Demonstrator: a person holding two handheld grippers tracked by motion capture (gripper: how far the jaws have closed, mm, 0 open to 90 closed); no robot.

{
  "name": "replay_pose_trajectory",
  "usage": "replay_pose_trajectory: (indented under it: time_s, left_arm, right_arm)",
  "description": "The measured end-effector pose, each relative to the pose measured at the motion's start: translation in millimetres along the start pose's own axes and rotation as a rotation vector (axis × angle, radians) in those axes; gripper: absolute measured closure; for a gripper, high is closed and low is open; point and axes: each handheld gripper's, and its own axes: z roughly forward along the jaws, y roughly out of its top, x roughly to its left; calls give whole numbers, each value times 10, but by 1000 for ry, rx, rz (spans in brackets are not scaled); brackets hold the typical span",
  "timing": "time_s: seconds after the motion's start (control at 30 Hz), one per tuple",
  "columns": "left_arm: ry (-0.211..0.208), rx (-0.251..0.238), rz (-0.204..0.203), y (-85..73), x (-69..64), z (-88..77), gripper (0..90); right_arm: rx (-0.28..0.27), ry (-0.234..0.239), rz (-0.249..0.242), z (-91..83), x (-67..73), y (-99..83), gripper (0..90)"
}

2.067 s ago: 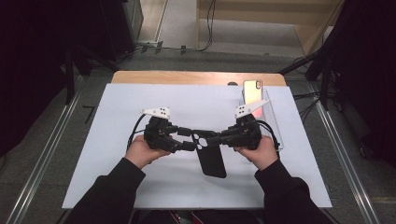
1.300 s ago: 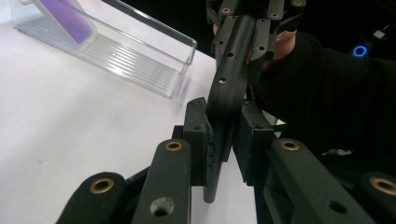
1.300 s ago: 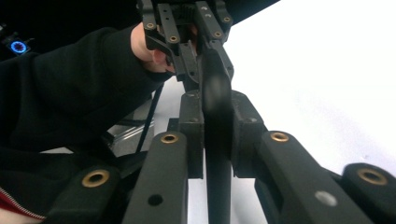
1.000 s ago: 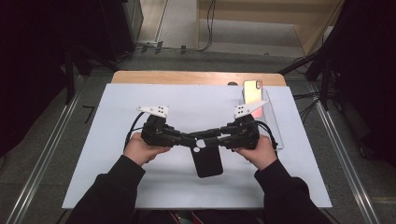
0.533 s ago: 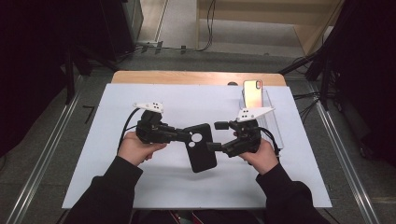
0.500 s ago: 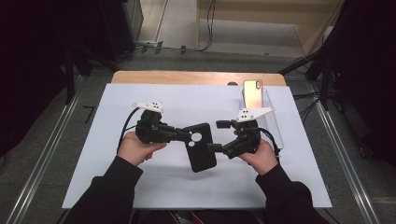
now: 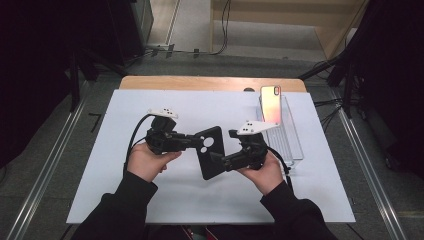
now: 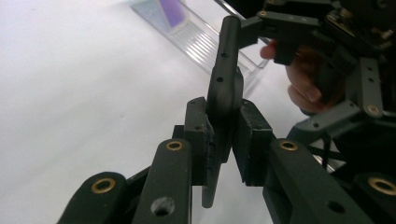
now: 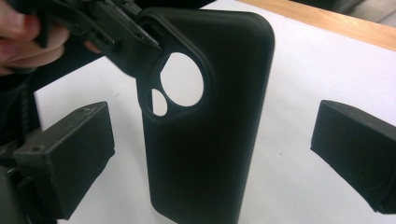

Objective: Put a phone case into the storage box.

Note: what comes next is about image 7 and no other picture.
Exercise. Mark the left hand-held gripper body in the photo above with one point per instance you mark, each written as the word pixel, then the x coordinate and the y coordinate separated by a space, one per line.
pixel 163 138

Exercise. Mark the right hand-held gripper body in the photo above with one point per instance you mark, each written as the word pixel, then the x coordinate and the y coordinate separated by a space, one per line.
pixel 253 153

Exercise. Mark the black phone case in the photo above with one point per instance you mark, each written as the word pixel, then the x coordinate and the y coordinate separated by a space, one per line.
pixel 211 166

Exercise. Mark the clear acrylic rack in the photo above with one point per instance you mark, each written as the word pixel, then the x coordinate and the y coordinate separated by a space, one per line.
pixel 286 146

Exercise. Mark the shiny pink phone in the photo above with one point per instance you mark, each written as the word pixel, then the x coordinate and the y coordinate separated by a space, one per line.
pixel 270 106

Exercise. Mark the person's right hand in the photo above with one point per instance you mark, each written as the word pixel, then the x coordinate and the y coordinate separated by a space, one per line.
pixel 266 176

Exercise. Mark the person's left hand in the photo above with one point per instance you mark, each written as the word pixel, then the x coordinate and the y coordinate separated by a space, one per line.
pixel 146 163

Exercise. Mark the white board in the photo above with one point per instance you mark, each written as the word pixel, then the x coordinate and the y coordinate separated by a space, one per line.
pixel 200 203

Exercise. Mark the wooden table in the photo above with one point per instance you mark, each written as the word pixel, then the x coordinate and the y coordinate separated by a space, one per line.
pixel 200 83

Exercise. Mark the small dark round object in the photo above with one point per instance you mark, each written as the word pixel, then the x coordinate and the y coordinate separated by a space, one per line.
pixel 248 89

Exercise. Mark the black metal stand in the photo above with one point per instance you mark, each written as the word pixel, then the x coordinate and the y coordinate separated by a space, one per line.
pixel 75 80

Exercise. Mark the light wooden furniture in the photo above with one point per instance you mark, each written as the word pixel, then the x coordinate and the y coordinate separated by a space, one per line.
pixel 283 10

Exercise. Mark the black curtain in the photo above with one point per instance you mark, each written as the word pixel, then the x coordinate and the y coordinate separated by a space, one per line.
pixel 33 66
pixel 393 83

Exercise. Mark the metal floor rail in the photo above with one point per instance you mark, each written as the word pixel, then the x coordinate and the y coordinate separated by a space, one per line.
pixel 370 173
pixel 43 180

